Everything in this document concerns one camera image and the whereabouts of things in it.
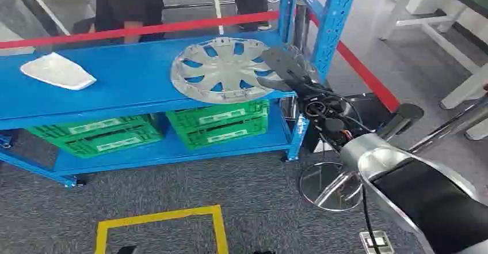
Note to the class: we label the black robot right leg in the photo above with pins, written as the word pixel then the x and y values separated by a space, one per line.
pixel 264 252

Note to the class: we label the green plastic crate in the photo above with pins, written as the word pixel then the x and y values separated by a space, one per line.
pixel 221 124
pixel 99 136

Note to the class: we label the silver wheel hubcap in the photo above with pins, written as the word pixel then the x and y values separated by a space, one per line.
pixel 225 71

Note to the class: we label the floor socket plate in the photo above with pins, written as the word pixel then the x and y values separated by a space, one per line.
pixel 375 241

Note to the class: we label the chrome stanchion post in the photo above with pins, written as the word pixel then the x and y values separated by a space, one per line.
pixel 301 27

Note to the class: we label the yellow floor tape square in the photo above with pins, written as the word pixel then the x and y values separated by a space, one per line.
pixel 160 217

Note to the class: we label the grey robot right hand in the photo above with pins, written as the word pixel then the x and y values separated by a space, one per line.
pixel 288 65

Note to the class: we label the red barrier belt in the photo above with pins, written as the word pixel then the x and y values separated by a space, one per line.
pixel 160 28
pixel 366 75

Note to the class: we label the white desk frame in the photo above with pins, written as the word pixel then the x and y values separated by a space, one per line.
pixel 431 25

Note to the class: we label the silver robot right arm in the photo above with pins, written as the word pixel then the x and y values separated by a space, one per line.
pixel 381 157

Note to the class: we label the dark metal beam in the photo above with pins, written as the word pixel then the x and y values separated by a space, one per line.
pixel 34 6

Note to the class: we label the blue metal shelf rack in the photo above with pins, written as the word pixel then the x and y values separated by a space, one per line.
pixel 129 80

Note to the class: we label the chrome slanted pole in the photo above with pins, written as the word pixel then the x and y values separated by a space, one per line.
pixel 453 124

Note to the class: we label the white plastic shell part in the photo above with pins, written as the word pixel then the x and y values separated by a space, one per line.
pixel 57 72

